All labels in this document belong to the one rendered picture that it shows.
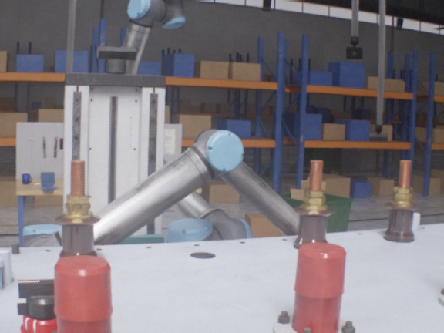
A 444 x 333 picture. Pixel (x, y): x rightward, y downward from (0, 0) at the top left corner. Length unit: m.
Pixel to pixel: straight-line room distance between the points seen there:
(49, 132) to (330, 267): 5.23
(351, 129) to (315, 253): 9.89
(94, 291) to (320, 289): 0.30
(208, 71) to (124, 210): 8.00
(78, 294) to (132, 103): 1.32
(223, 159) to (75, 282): 0.98
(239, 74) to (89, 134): 7.73
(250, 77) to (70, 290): 9.03
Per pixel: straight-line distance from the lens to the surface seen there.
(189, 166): 1.55
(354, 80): 10.69
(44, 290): 0.79
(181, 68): 9.16
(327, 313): 0.78
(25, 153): 5.86
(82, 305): 0.65
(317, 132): 10.31
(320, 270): 0.75
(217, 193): 9.55
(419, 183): 12.25
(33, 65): 8.76
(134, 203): 1.54
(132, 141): 1.92
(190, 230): 1.77
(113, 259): 1.16
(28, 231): 1.71
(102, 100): 1.89
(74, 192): 1.11
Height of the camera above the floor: 1.69
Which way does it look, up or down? 6 degrees down
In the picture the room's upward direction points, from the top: 2 degrees clockwise
